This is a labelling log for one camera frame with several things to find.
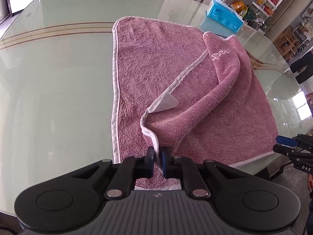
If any pink terry towel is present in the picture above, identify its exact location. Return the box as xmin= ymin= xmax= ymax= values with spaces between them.
xmin=111 ymin=16 xmax=280 ymax=192

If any wooden rack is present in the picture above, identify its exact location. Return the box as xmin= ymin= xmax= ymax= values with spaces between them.
xmin=274 ymin=26 xmax=300 ymax=61

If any white shelf with snacks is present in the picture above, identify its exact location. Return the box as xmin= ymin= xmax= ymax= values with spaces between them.
xmin=250 ymin=0 xmax=278 ymax=18

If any blue tissue box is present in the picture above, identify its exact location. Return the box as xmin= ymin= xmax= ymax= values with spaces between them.
xmin=206 ymin=0 xmax=244 ymax=33

